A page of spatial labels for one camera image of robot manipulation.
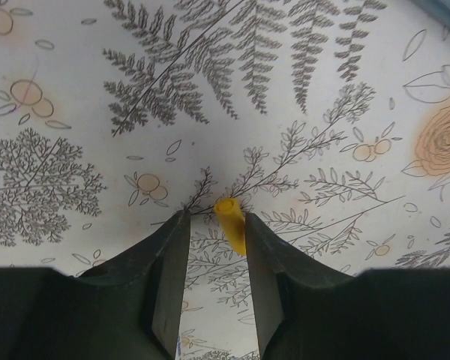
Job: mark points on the yellow pen cap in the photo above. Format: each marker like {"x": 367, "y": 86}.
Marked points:
{"x": 232, "y": 222}

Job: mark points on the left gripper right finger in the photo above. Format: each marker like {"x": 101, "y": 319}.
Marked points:
{"x": 304, "y": 309}

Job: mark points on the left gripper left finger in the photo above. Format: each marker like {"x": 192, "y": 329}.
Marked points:
{"x": 128, "y": 307}

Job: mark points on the floral table mat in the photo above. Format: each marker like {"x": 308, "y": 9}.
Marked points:
{"x": 330, "y": 120}

